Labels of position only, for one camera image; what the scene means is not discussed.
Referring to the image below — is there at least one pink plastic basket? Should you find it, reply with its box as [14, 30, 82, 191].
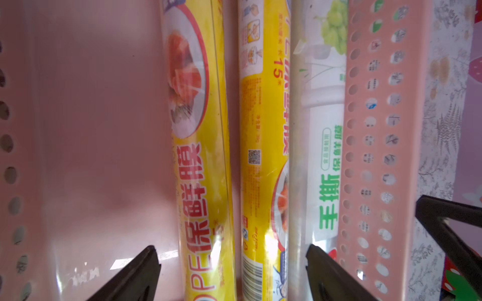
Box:
[0, 0, 434, 301]

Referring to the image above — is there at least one yellow wrap roll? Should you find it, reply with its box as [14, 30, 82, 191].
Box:
[238, 1, 291, 300]
[161, 1, 237, 300]

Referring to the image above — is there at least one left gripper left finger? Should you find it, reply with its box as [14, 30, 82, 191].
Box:
[88, 245, 161, 301]

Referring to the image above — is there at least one white green wrap roll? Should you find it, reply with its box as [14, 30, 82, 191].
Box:
[288, 1, 348, 300]

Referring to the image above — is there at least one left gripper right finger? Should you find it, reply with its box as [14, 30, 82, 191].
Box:
[306, 245, 377, 301]

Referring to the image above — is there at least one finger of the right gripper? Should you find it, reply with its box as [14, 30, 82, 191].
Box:
[415, 195, 481, 290]

